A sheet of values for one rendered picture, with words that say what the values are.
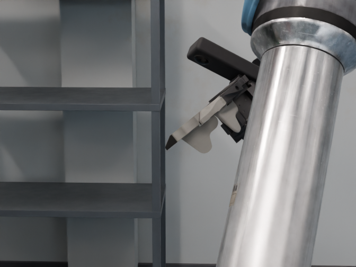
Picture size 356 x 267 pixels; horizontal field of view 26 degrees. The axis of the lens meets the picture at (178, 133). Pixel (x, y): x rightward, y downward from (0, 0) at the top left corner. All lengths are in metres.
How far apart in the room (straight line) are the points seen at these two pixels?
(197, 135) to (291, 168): 0.54
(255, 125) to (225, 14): 2.65
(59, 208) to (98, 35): 0.75
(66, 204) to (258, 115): 2.36
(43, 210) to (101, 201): 0.24
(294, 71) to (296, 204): 0.13
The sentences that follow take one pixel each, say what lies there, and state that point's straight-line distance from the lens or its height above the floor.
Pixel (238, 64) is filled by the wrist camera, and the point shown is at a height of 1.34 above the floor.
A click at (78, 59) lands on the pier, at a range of 3.29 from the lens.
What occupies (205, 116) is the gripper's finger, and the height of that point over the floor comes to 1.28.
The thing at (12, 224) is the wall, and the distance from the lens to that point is 3.69.
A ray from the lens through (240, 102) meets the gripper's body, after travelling 1.19.
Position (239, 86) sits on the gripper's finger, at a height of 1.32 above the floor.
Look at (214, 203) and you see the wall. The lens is 3.55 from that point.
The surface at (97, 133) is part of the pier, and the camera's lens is 3.33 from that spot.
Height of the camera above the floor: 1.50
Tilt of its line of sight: 13 degrees down
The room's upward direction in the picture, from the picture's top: straight up
